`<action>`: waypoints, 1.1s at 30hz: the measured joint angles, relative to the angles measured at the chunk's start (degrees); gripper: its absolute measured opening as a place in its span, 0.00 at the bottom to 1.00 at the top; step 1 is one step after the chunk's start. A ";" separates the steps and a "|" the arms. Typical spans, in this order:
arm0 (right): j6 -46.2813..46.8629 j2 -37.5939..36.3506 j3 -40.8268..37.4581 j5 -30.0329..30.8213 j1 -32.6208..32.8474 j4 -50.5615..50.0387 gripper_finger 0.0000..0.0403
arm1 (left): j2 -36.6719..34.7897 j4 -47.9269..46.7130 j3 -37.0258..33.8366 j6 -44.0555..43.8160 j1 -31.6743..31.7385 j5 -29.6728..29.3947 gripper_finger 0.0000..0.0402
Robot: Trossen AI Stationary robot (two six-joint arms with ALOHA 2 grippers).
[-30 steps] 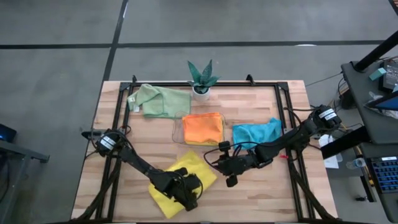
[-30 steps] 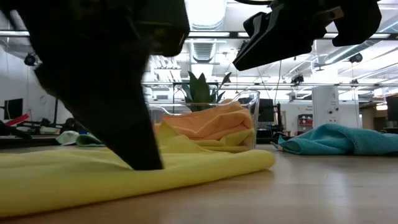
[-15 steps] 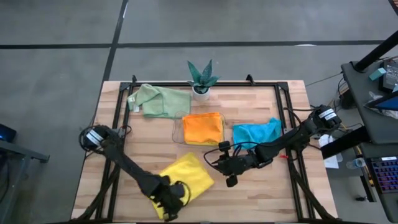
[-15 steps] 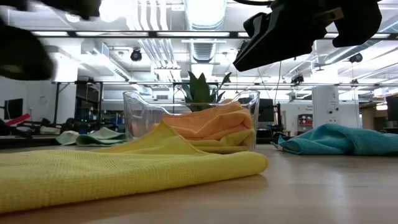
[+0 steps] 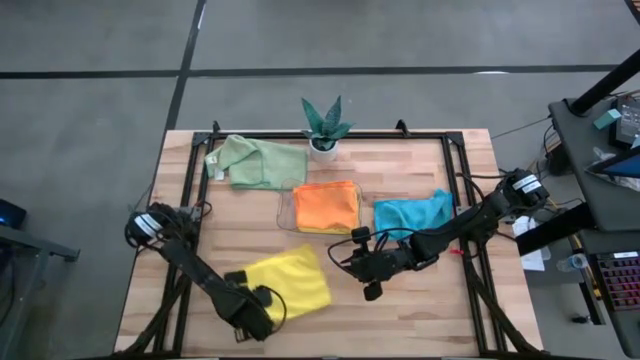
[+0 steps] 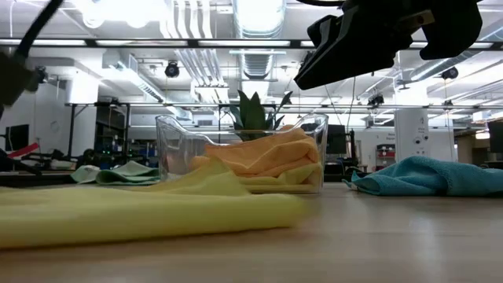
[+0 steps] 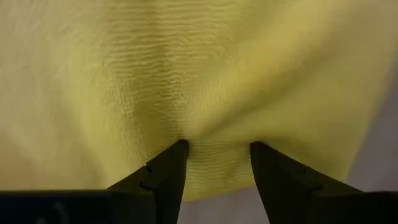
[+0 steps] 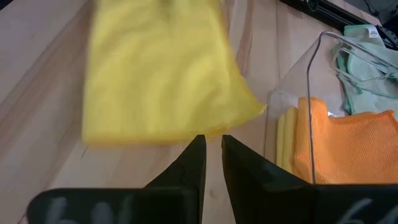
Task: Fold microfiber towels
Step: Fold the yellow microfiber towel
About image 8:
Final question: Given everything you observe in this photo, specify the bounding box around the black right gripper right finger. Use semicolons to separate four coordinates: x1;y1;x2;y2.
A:
221;134;398;224

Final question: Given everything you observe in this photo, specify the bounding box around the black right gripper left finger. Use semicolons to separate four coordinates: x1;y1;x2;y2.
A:
26;134;208;224

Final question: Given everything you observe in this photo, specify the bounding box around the yellow microfiber towel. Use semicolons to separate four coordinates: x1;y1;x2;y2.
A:
275;106;299;174
81;0;267;147

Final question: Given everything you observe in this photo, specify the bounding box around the orange microfiber towel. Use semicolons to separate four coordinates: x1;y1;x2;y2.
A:
294;96;398;185

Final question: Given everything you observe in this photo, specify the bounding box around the green microfiber towel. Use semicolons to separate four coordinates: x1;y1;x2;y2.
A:
333;24;398;121

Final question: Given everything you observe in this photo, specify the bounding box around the clear plastic bin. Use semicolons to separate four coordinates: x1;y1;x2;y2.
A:
263;30;398;185

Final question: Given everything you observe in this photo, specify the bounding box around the black aluminium rig frame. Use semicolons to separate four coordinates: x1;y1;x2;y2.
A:
279;0;398;50

